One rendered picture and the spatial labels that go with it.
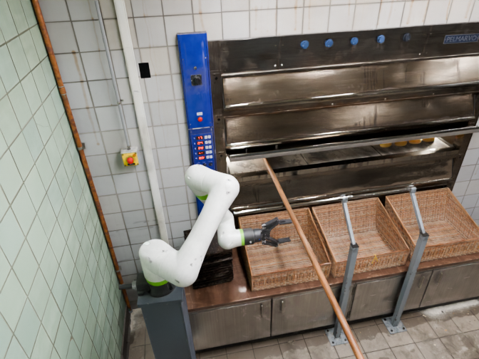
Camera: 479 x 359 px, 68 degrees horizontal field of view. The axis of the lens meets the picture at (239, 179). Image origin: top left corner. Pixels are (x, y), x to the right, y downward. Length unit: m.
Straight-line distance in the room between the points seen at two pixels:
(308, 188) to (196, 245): 1.38
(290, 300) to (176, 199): 1.06
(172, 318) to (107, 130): 1.15
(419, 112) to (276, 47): 1.15
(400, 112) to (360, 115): 0.30
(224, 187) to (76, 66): 1.09
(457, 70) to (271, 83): 1.27
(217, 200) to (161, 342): 0.82
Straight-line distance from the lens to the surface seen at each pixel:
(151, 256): 1.60
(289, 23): 2.21
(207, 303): 2.49
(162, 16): 2.09
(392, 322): 3.24
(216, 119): 2.27
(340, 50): 2.38
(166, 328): 1.91
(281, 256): 2.75
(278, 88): 2.29
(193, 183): 1.66
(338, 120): 2.53
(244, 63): 2.20
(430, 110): 2.88
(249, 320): 2.69
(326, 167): 2.67
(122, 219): 2.65
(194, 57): 2.11
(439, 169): 3.23
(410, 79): 2.67
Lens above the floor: 2.54
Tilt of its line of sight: 33 degrees down
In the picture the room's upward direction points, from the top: 2 degrees counter-clockwise
